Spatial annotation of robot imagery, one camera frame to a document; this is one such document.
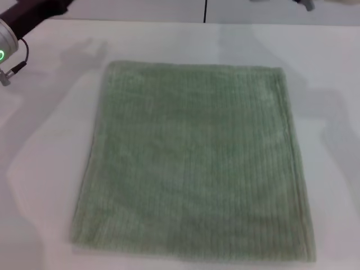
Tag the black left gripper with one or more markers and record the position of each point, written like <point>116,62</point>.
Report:
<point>31,14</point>

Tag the green ribbed towel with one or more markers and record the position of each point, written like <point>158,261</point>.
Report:
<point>191,163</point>

